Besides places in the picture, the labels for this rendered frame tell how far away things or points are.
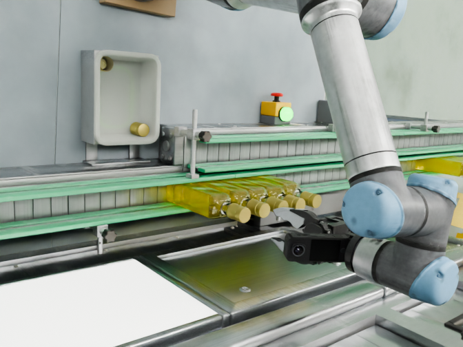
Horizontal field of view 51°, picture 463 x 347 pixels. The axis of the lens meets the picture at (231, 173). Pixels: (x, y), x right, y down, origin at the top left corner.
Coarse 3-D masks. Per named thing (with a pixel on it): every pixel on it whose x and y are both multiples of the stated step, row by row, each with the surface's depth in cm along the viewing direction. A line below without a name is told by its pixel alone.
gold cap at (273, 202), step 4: (272, 196) 116; (268, 200) 114; (272, 200) 114; (276, 200) 113; (280, 200) 112; (284, 200) 112; (272, 204) 113; (276, 204) 112; (280, 204) 112; (284, 204) 112; (272, 208) 113; (276, 208) 112
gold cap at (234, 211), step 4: (232, 204) 107; (236, 204) 107; (228, 208) 107; (232, 208) 106; (236, 208) 106; (240, 208) 105; (244, 208) 105; (228, 212) 107; (232, 212) 106; (236, 212) 105; (240, 212) 104; (244, 212) 105; (248, 212) 106; (228, 216) 108; (232, 216) 106; (236, 216) 105; (240, 216) 104; (244, 216) 105; (248, 216) 106; (236, 220) 106; (240, 220) 105; (244, 220) 105
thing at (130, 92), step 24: (96, 72) 112; (120, 72) 123; (144, 72) 126; (96, 96) 113; (120, 96) 124; (144, 96) 127; (96, 120) 114; (120, 120) 126; (144, 120) 128; (120, 144) 119
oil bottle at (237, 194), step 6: (210, 180) 125; (216, 180) 125; (210, 186) 120; (216, 186) 118; (222, 186) 119; (228, 186) 119; (234, 186) 120; (228, 192) 114; (234, 192) 114; (240, 192) 114; (246, 192) 115; (234, 198) 113; (240, 198) 113
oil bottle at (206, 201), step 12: (168, 192) 124; (180, 192) 120; (192, 192) 115; (204, 192) 113; (216, 192) 113; (180, 204) 120; (192, 204) 116; (204, 204) 112; (216, 204) 109; (216, 216) 110
